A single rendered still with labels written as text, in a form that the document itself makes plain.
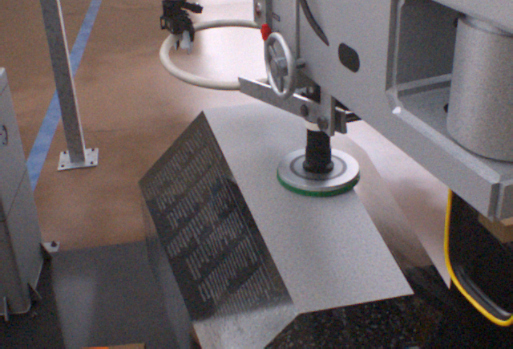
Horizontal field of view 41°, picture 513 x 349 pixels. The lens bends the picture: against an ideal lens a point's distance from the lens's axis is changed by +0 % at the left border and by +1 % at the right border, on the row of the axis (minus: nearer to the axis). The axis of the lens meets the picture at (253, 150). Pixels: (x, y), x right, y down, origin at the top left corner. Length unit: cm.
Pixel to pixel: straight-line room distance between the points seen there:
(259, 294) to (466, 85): 69
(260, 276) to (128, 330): 114
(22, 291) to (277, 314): 148
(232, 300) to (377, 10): 72
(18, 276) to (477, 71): 202
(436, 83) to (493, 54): 27
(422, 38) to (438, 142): 19
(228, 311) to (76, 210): 187
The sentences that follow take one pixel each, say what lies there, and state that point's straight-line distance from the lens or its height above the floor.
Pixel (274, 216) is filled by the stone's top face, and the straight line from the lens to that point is 164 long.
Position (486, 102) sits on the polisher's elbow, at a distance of 101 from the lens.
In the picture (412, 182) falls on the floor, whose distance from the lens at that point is 341.
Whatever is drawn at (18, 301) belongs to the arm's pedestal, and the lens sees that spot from 274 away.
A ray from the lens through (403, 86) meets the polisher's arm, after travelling 120.
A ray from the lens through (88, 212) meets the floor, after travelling 329.
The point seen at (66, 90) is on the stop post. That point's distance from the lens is 355.
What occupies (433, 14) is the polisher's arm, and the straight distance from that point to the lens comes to 119.
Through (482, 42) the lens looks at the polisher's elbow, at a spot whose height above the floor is 141.
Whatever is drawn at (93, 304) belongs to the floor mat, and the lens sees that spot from 272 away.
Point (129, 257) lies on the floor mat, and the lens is 292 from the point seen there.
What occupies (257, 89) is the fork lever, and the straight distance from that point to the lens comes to 194.
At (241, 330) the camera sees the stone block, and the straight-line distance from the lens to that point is 148.
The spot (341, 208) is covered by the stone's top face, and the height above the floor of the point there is 82.
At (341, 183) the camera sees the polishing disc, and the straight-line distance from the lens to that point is 172.
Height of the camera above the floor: 173
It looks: 28 degrees down
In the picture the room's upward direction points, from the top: 2 degrees counter-clockwise
